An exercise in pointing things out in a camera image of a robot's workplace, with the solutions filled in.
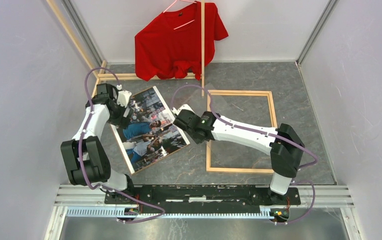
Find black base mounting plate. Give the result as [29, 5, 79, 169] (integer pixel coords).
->
[104, 184, 301, 214]

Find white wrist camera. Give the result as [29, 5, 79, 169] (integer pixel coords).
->
[116, 84, 132, 107]
[171, 104, 194, 116]

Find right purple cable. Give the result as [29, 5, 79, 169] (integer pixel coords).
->
[170, 84, 319, 225]

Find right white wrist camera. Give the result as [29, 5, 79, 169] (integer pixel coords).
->
[171, 104, 194, 116]

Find pink clothes hanger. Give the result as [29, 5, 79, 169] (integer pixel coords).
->
[161, 0, 197, 30]

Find red t-shirt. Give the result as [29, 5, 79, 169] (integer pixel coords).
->
[134, 1, 229, 81]

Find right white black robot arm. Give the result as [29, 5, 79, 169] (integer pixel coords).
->
[172, 104, 305, 204]

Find wooden clothes rack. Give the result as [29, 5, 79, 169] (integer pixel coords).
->
[46, 0, 205, 95]

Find brown backing board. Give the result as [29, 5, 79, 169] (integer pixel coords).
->
[110, 85, 191, 176]

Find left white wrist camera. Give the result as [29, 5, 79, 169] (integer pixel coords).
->
[116, 84, 132, 107]

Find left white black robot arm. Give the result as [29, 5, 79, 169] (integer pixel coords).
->
[60, 83, 136, 204]

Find light wooden picture frame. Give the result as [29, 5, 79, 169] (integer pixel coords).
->
[206, 89, 278, 174]

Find white slotted cable duct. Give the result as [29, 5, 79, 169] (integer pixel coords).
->
[65, 205, 274, 220]

